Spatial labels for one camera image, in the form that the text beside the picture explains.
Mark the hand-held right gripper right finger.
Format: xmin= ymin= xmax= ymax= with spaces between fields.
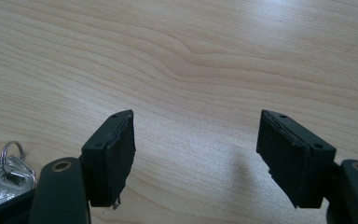
xmin=255 ymin=108 xmax=337 ymax=209

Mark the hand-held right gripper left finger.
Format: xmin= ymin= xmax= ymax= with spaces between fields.
xmin=80 ymin=109 xmax=137 ymax=210

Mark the silver key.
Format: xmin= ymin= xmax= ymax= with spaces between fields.
xmin=0 ymin=155 xmax=37 ymax=213

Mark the silver key ring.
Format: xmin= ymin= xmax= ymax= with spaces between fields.
xmin=0 ymin=141 xmax=37 ymax=188

